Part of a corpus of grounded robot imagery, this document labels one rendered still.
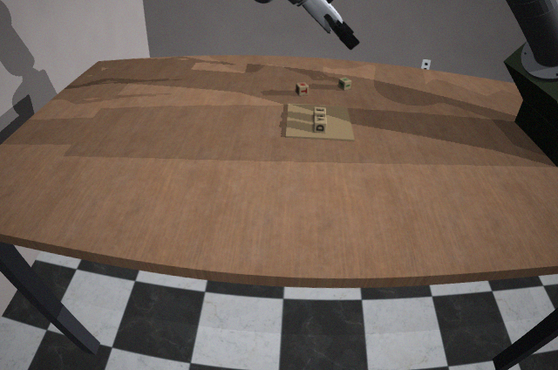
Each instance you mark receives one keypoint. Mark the beige flat mat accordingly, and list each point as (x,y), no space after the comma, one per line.
(300,123)

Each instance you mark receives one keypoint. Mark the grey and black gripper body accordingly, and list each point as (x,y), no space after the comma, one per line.
(318,9)

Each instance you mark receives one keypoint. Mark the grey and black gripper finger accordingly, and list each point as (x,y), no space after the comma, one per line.
(345,36)
(347,27)

